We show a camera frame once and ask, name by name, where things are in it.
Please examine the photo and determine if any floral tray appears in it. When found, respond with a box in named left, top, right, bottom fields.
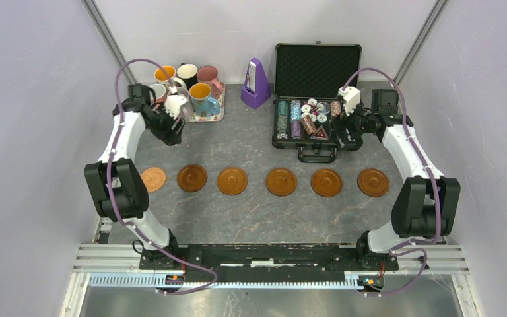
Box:
left=189, top=91, right=224, bottom=122

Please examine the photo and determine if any all in triangle marker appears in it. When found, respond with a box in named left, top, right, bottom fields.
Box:
left=310, top=126, right=329, bottom=141

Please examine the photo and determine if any wooden coaster two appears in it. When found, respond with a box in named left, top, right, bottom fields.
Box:
left=311, top=168, right=343, bottom=197

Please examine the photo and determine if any black poker chip case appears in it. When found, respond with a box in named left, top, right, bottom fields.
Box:
left=271, top=43, right=362, bottom=164

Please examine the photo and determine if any purple poker chip stack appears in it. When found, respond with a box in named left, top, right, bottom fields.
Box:
left=290, top=120, right=302, bottom=139

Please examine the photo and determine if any wooden coaster four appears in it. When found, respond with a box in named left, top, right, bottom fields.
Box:
left=265, top=168, right=297, bottom=197

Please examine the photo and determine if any woven rattan coaster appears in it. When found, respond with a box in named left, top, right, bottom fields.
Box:
left=141, top=167, right=166, bottom=192

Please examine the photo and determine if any salmon mug white inside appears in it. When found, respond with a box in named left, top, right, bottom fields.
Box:
left=149, top=83, right=167, bottom=104

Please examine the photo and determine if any black mug white inside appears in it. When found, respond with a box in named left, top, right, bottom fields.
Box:
left=176, top=63, right=198, bottom=89

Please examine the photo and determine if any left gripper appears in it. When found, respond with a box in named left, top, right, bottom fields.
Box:
left=146, top=102, right=186, bottom=147

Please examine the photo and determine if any lilac mug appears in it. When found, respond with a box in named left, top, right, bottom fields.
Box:
left=177, top=87, right=194, bottom=122

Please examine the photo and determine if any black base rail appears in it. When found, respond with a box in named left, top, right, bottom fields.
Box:
left=139, top=243, right=399, bottom=283

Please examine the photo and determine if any white mug orange inside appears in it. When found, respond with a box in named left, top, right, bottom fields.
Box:
left=154, top=65, right=187, bottom=88

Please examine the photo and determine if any wooden coaster five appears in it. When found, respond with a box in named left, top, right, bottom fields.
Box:
left=357, top=168, right=390, bottom=197

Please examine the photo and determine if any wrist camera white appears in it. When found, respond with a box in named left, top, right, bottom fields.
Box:
left=164, top=94, right=188, bottom=120
left=337, top=86, right=360, bottom=116

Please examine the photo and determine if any pink mug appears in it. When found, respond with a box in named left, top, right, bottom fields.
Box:
left=197, top=65, right=223, bottom=98

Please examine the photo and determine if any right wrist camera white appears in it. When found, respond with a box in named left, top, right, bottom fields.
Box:
left=337, top=86, right=360, bottom=116

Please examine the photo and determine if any wooden coaster one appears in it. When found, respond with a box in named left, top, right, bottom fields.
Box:
left=177, top=164, right=208, bottom=192

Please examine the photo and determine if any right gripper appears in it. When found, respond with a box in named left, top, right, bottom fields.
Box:
left=328, top=97, right=377, bottom=147

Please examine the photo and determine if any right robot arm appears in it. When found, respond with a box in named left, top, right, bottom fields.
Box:
left=332, top=87, right=461, bottom=269

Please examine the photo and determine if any orange poker chip stack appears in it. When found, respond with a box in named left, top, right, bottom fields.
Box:
left=300, top=114, right=316, bottom=135

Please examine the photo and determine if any blue mug orange inside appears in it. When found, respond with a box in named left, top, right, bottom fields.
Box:
left=189, top=83, right=221, bottom=117

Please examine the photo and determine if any teal poker chip stack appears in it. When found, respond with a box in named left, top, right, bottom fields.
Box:
left=277, top=100, right=288, bottom=139

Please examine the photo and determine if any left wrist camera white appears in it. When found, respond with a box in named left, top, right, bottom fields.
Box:
left=164, top=94, right=188, bottom=120

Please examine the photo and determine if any wooden coaster three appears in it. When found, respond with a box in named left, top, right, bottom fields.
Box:
left=217, top=167, right=248, bottom=195

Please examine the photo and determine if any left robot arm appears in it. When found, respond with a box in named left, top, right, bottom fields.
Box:
left=84, top=84, right=185, bottom=269

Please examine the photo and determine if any purple metronome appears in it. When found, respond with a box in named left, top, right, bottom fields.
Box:
left=240, top=58, right=271, bottom=109

